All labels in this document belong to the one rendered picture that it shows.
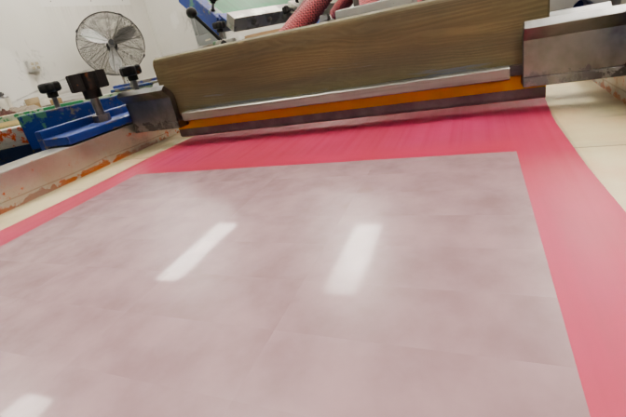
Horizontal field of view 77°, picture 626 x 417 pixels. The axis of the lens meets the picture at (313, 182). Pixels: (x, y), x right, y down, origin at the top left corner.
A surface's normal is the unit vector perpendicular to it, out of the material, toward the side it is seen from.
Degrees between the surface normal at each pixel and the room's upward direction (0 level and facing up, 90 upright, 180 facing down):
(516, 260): 0
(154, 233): 0
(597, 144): 0
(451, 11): 90
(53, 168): 90
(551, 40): 90
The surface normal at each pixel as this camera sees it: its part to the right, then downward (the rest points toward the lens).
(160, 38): -0.35, 0.40
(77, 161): 0.92, -0.04
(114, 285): -0.19, -0.91
